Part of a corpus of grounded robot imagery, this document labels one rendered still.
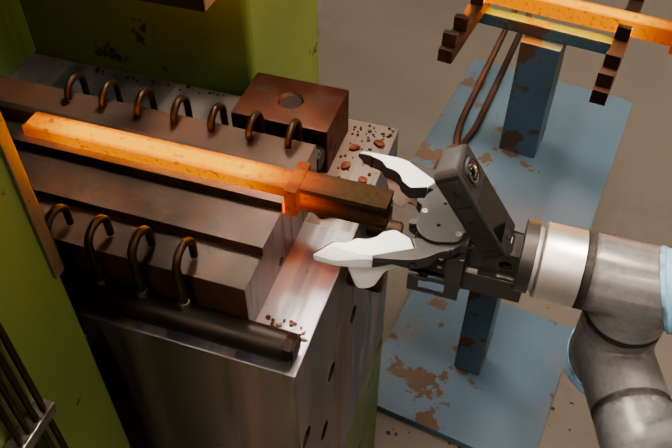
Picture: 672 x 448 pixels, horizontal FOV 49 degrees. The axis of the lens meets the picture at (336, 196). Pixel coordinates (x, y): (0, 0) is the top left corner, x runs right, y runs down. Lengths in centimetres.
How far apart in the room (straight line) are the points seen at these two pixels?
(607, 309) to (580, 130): 67
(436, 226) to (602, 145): 67
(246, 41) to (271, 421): 46
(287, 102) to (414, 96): 164
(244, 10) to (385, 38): 188
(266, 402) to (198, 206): 21
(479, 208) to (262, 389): 28
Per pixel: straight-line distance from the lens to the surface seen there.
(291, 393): 74
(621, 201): 229
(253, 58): 98
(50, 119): 88
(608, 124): 138
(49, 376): 73
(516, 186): 122
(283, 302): 76
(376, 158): 78
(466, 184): 66
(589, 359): 79
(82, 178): 82
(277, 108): 88
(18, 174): 60
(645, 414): 75
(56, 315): 70
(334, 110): 88
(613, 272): 71
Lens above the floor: 153
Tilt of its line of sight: 45 degrees down
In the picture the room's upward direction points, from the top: straight up
